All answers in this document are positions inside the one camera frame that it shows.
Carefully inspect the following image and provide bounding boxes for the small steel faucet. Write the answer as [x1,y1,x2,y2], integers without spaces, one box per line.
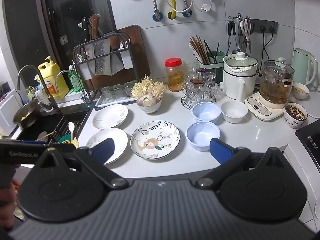
[55,69,92,105]

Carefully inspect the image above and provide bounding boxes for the black wall power strip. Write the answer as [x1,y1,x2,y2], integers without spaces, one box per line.
[246,18,278,35]

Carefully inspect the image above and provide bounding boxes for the wire cup rack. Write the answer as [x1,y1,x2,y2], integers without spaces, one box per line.
[180,90,217,110]

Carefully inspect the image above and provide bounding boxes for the white drain tray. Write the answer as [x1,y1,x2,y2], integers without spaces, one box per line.
[95,90,138,108]

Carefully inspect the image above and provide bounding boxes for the black power cable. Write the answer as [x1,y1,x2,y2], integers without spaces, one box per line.
[260,25,267,67]
[264,25,275,55]

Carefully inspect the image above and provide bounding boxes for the black chopsticks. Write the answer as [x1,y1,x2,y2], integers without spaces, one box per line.
[204,40,221,64]

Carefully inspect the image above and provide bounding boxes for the steel cleaver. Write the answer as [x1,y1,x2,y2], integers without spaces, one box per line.
[92,39,112,77]

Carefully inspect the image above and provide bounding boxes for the yellow detergent bottle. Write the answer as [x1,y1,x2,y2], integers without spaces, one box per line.
[38,56,70,100]

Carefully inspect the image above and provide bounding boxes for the floral patterned plate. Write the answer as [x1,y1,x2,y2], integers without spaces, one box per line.
[130,121,181,160]

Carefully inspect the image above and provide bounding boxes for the person's left hand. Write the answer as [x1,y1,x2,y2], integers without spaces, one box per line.
[0,184,18,227]

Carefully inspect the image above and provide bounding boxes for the hanging utensil stand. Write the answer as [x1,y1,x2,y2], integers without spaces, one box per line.
[227,13,253,54]

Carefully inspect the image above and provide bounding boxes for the garlic bulb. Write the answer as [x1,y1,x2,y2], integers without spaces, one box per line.
[140,96,157,107]

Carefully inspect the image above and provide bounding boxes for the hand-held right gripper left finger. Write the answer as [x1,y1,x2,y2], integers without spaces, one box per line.
[35,137,129,190]

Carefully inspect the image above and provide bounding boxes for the black kitchen sink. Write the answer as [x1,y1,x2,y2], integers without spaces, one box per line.
[15,105,94,147]

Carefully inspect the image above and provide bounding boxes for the yellow green sponge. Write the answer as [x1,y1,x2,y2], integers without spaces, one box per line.
[59,134,79,147]

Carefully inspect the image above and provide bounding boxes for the steel pot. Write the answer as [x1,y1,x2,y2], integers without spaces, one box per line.
[12,99,42,129]

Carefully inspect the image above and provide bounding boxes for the cluster of glass cups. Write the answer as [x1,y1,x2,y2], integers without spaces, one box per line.
[182,62,219,105]

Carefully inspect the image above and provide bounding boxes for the red lid plastic jar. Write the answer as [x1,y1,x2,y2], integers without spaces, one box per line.
[164,58,185,92]

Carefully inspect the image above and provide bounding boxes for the white ceramic bowl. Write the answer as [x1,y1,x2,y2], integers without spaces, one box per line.
[221,101,248,124]

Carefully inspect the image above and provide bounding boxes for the clear drinking glass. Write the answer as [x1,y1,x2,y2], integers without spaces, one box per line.
[101,86,112,102]
[124,81,137,98]
[112,84,124,100]

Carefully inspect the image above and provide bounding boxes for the black knife rack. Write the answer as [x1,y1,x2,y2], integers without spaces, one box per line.
[72,33,140,105]

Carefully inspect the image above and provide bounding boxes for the green dish soap bottle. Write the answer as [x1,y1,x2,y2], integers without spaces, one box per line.
[68,65,84,92]

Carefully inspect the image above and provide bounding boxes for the black induction cooker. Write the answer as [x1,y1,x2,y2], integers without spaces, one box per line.
[295,120,320,173]

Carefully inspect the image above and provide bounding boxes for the white leaf print plate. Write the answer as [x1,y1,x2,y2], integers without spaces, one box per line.
[92,104,129,130]
[86,128,128,165]

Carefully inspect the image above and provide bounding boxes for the brown handle knife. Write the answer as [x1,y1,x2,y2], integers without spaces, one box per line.
[89,14,101,40]

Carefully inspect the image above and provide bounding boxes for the white cutlery caddy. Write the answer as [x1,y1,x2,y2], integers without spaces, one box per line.
[119,39,132,69]

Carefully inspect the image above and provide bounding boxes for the black handle knife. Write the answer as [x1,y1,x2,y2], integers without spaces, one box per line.
[81,17,91,43]

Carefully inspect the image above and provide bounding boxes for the mint green electric kettle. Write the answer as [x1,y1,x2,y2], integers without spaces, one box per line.
[291,48,319,87]

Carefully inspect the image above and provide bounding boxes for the white bowl holding mushrooms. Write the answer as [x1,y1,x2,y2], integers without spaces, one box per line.
[136,96,162,114]

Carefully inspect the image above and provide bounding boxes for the dark window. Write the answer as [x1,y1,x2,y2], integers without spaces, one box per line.
[35,0,117,63]

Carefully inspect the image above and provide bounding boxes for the white plastic bin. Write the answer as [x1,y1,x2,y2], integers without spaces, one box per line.
[0,90,24,137]

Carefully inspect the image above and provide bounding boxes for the tall steel faucet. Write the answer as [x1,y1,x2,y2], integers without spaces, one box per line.
[17,65,60,113]

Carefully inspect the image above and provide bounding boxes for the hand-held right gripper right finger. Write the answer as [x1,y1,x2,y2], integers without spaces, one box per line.
[194,137,290,190]

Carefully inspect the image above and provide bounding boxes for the glass kettle on cream base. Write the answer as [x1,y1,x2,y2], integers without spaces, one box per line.
[244,57,295,120]

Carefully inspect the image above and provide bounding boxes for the kitchen scissors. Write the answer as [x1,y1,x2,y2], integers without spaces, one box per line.
[240,18,252,52]

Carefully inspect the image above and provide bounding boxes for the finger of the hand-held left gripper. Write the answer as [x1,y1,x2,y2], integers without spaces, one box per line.
[47,141,79,153]

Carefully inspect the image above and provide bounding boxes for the pale blue plastic bowl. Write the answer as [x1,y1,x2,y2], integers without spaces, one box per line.
[186,121,221,152]
[192,102,221,124]

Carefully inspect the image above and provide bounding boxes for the patterned bowl with dark food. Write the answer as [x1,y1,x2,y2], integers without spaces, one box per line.
[284,102,308,129]

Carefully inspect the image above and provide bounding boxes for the bundle of wooden chopsticks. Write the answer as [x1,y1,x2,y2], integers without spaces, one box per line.
[189,35,211,65]

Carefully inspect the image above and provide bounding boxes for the white electric cooking pot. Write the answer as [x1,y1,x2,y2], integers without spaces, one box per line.
[222,52,258,102]

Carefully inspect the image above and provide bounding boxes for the small white cup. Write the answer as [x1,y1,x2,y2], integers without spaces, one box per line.
[293,82,310,100]

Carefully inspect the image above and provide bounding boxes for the wooden cutting board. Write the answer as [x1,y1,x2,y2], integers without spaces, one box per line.
[90,24,151,88]

